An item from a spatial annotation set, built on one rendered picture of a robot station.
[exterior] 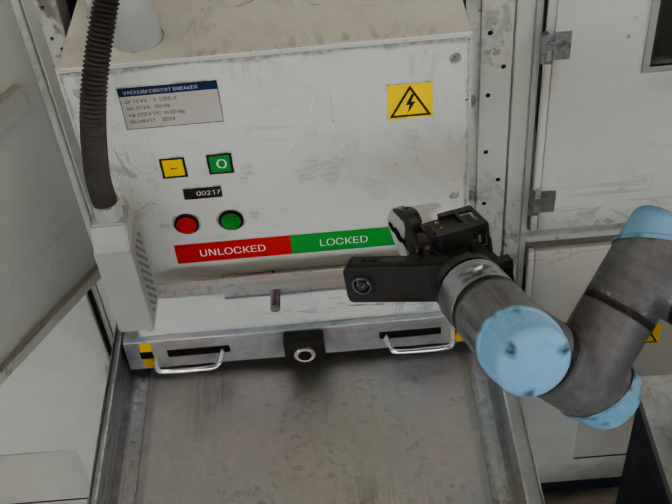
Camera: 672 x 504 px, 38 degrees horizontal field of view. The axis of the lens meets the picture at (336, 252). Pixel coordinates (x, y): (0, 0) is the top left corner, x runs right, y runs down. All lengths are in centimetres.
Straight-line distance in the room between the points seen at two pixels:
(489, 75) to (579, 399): 70
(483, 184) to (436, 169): 38
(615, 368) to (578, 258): 83
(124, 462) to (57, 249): 40
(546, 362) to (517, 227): 86
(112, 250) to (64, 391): 82
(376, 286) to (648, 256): 28
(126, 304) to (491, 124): 65
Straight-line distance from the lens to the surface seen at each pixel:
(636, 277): 97
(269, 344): 148
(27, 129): 155
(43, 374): 198
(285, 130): 123
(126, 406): 152
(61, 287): 171
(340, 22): 121
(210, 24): 124
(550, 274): 180
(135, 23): 120
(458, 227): 106
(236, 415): 147
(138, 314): 130
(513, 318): 89
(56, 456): 220
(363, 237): 135
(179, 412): 149
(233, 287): 136
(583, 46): 152
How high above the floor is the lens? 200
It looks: 43 degrees down
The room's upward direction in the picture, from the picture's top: 6 degrees counter-clockwise
